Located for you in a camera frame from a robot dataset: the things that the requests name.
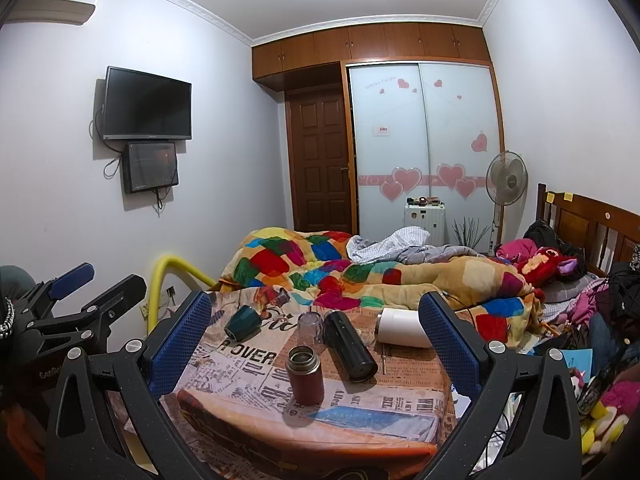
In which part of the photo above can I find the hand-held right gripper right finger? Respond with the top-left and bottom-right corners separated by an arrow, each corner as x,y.
417,291 -> 599,480

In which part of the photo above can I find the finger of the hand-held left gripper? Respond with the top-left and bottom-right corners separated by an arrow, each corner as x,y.
22,274 -> 148,362
9,262 -> 96,322

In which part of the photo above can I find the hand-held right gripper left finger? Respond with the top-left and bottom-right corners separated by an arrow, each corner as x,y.
44,290 -> 217,480

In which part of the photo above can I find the white cylindrical cup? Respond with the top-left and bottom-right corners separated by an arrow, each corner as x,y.
376,308 -> 432,349

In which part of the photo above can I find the dark green cup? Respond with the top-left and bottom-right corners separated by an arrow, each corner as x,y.
223,305 -> 262,340

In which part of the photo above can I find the clear glass cup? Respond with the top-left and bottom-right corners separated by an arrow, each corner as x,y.
298,311 -> 326,345

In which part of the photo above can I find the yellow padded tube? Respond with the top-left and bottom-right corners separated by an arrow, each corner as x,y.
145,255 -> 218,333

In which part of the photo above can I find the newspaper print tablecloth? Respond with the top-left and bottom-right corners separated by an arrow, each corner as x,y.
122,287 -> 457,461

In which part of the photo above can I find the black thermos bottle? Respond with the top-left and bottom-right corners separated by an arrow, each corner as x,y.
322,310 -> 379,382

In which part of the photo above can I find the grey plaid cloth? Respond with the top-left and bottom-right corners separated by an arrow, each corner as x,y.
347,227 -> 493,266

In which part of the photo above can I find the dark spiky plant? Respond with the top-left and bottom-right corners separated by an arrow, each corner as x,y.
452,217 -> 493,252

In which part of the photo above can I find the white small cabinet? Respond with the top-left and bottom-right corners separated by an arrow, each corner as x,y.
404,203 -> 446,247

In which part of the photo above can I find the red plush toy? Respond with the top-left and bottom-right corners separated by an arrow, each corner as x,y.
515,246 -> 581,287

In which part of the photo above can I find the red thermos bottle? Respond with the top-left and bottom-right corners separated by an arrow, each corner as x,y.
285,346 -> 326,406

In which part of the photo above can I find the blue paper sheet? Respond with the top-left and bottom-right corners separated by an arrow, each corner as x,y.
562,347 -> 594,378

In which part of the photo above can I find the pink clothing pile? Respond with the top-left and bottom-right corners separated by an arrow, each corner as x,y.
555,277 -> 613,331

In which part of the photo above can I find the black bag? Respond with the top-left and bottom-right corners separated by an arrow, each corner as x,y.
524,220 -> 563,253

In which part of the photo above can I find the colourful patchwork quilt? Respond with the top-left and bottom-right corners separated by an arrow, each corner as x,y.
218,227 -> 547,343

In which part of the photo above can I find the yellow plush toy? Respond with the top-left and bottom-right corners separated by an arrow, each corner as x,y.
580,402 -> 630,456

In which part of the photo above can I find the white standing fan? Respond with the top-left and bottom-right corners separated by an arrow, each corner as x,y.
486,151 -> 529,252

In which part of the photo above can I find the wooden bed headboard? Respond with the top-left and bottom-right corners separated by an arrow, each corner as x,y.
536,183 -> 640,281

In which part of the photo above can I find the black clothing pile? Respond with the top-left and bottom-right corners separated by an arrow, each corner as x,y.
602,242 -> 640,331

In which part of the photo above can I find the frosted sliding door with hearts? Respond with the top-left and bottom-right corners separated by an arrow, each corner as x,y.
348,63 -> 434,241
419,62 -> 502,256

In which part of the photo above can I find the brown wooden door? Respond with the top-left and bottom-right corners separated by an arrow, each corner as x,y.
286,87 -> 354,233

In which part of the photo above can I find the white air conditioner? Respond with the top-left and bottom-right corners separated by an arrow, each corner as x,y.
4,0 -> 97,26

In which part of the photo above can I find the wooden overhead cabinet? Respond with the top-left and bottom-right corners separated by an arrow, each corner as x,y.
251,22 -> 492,92

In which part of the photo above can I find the small black wall monitor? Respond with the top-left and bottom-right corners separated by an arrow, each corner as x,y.
123,142 -> 180,194

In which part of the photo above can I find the wall-mounted black television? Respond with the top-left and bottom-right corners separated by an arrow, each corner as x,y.
102,66 -> 193,142

